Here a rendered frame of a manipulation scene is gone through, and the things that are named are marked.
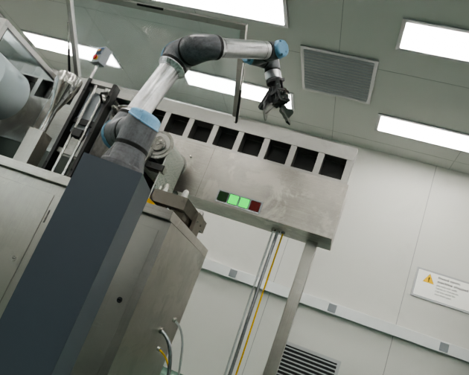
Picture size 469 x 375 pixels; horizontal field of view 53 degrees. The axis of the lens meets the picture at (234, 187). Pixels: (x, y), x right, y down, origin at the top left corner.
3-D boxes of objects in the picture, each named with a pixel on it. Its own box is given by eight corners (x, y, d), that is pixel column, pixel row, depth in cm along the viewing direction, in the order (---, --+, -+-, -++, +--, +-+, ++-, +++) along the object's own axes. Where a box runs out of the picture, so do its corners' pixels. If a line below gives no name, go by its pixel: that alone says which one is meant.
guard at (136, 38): (70, -7, 267) (70, -7, 267) (79, 77, 295) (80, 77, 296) (241, 28, 239) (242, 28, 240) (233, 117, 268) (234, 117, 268)
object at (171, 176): (150, 190, 219) (166, 155, 225) (165, 206, 241) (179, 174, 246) (151, 190, 219) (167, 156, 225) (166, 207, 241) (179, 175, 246)
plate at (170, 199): (151, 199, 213) (156, 187, 215) (175, 225, 250) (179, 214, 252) (183, 210, 209) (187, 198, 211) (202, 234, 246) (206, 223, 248)
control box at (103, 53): (88, 59, 254) (96, 45, 257) (97, 68, 259) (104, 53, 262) (96, 59, 250) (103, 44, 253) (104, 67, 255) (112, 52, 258)
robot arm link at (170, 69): (108, 133, 160) (190, 27, 181) (91, 137, 171) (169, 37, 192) (134, 156, 166) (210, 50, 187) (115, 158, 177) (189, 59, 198)
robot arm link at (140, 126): (124, 136, 151) (141, 100, 154) (107, 139, 161) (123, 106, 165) (154, 154, 157) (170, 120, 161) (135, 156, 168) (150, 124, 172)
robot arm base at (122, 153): (136, 172, 148) (149, 146, 151) (92, 157, 149) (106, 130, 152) (144, 187, 162) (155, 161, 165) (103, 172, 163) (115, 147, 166)
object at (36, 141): (-2, 167, 241) (49, 76, 258) (14, 178, 254) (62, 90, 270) (20, 175, 238) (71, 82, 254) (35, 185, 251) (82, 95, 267)
